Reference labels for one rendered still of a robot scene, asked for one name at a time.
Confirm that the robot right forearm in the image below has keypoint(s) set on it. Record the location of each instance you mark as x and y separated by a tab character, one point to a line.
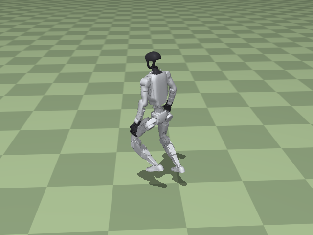
171	98

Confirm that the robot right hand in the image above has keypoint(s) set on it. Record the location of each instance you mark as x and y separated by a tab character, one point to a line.
167	107

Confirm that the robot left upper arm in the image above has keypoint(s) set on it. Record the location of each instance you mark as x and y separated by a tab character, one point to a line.
145	84

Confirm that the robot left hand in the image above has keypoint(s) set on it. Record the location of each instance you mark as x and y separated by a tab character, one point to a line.
134	128

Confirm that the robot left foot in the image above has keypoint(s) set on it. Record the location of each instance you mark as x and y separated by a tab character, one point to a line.
158	168

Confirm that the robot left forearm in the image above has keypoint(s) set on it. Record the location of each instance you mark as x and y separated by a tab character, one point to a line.
140	112

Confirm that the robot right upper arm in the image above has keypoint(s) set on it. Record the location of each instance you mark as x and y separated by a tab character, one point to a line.
170	82

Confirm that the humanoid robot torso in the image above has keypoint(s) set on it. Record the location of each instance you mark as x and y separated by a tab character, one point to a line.
157	95

